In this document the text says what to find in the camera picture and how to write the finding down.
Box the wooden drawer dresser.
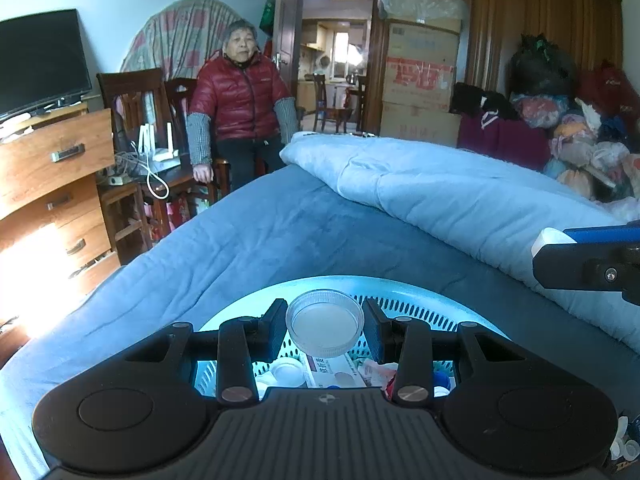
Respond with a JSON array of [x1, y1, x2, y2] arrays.
[[1, 110, 120, 337]]

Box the dark wooden chair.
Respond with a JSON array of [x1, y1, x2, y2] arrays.
[[95, 66, 231, 231]]

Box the black flat television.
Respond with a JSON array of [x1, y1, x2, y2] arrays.
[[0, 9, 92, 118]]

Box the blue medicine box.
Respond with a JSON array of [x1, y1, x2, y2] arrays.
[[532, 224, 640, 257]]

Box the seated person red jacket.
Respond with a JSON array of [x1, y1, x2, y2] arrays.
[[186, 20, 297, 191]]

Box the translucent white jar lid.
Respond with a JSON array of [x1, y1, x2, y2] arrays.
[[285, 289, 364, 359]]

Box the blue bed sheet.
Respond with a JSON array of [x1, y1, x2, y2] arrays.
[[1, 166, 639, 479]]

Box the turquoise plastic basket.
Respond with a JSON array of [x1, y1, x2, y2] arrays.
[[203, 275, 497, 393]]

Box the stacked cardboard boxes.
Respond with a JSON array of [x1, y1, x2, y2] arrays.
[[378, 0, 466, 148]]

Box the pile of clothes bags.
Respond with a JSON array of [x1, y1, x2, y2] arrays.
[[451, 35, 639, 222]]

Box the light blue duvet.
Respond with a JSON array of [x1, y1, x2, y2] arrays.
[[281, 132, 639, 350]]

